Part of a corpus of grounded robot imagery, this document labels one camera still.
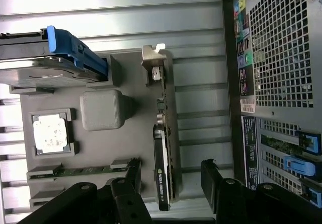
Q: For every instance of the blue expansion card clip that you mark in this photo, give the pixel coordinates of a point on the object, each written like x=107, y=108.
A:
x=299, y=164
x=314, y=196
x=308, y=141

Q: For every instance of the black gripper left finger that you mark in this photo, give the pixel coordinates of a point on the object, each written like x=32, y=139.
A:
x=125, y=204

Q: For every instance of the grey plastic parts rack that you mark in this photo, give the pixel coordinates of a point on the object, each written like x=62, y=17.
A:
x=130, y=138

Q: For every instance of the green RAM stick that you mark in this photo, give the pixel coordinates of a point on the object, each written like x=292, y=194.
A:
x=88, y=170

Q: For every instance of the silver CPU chip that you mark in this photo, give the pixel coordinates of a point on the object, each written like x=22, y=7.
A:
x=50, y=133

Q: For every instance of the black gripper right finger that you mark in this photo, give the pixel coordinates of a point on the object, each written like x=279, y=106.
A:
x=234, y=204

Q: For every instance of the open black PC case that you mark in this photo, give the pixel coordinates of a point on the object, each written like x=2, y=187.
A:
x=281, y=58

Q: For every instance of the hard disk in blue caddy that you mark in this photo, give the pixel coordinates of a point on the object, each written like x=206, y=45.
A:
x=37, y=65

